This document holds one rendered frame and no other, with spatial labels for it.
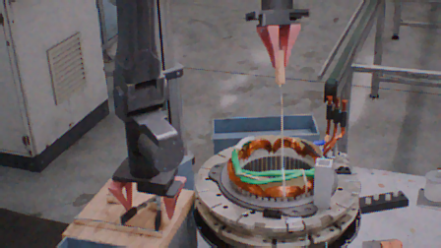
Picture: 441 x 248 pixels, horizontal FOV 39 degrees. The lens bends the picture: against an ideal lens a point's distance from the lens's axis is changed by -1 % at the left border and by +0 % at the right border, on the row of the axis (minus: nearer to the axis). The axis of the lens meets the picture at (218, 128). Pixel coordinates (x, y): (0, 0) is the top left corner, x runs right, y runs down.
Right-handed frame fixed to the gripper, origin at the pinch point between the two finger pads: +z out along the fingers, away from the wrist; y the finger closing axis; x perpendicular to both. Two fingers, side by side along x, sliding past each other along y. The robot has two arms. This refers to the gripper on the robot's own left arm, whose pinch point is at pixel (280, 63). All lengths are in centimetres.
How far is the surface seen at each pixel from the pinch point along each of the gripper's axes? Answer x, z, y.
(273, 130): 40.6, 17.1, 11.7
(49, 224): 195, 73, -51
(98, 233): 7.0, 29.1, -33.7
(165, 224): 5.8, 28.5, -21.5
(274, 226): -5.3, 28.1, -4.3
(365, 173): 58, 34, 45
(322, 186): -4.8, 22.1, 5.2
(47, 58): 241, -7, -46
